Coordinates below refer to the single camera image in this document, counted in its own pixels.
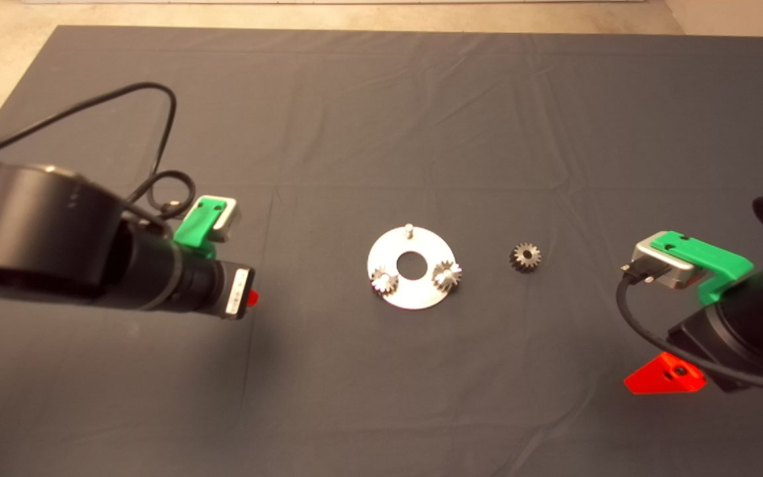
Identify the silver left camera box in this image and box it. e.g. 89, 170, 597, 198
211, 196, 242, 242

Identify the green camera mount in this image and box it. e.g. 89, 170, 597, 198
174, 197, 230, 260
650, 231, 754, 307

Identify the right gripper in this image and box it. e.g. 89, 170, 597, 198
623, 305, 763, 396

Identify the round metal plate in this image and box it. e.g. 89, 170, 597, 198
366, 224, 456, 310

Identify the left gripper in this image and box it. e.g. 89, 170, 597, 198
213, 260, 260, 321

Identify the green right camera mount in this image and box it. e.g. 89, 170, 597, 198
650, 231, 754, 307

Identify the dark grey table cloth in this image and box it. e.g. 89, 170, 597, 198
0, 24, 763, 477

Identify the silver camera box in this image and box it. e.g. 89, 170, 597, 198
211, 196, 242, 242
633, 232, 695, 291

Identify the silver right camera box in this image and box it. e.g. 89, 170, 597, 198
633, 232, 695, 291

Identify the small steel gear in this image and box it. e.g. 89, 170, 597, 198
370, 267, 400, 297
509, 242, 542, 273
432, 260, 463, 292

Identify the green left camera mount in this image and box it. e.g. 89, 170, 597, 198
174, 197, 230, 260

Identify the black left camera cable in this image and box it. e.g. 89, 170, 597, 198
0, 81, 197, 221

